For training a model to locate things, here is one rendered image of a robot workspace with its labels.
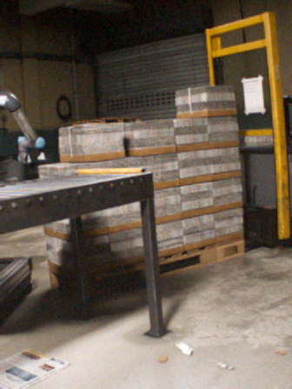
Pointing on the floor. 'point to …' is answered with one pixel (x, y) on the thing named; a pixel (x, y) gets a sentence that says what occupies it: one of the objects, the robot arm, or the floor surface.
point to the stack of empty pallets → (108, 121)
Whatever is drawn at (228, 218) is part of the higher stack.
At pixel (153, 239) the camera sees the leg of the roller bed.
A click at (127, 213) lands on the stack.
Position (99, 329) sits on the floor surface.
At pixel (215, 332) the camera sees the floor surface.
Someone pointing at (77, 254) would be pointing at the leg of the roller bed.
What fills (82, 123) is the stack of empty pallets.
